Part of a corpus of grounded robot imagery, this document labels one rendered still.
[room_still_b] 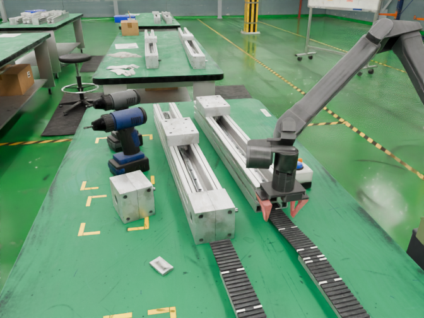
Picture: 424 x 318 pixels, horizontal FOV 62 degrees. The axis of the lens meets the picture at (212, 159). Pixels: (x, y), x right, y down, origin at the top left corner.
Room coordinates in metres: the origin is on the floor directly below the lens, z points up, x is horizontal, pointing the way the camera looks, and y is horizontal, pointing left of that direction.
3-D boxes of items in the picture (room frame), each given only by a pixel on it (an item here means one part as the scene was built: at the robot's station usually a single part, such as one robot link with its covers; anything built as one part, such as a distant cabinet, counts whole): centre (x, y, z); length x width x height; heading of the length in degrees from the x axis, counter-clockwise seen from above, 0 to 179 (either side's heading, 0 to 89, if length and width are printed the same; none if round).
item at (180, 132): (1.17, 0.12, 0.87); 0.16 x 0.11 x 0.07; 15
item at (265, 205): (0.77, -0.16, 0.84); 0.07 x 0.07 x 0.09; 15
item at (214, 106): (1.46, 0.00, 0.87); 0.16 x 0.11 x 0.07; 15
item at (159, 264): (0.61, 0.11, 0.78); 0.05 x 0.03 x 0.01; 45
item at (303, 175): (0.98, -0.26, 0.81); 0.10 x 0.08 x 0.06; 105
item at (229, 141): (1.22, -0.07, 0.82); 0.80 x 0.10 x 0.09; 15
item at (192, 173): (1.17, 0.12, 0.82); 0.80 x 0.10 x 0.09; 15
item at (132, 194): (0.84, 0.21, 0.83); 0.11 x 0.10 x 0.10; 120
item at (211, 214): (0.74, -0.01, 0.83); 0.12 x 0.09 x 0.10; 105
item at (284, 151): (0.78, -0.18, 0.97); 0.07 x 0.06 x 0.07; 86
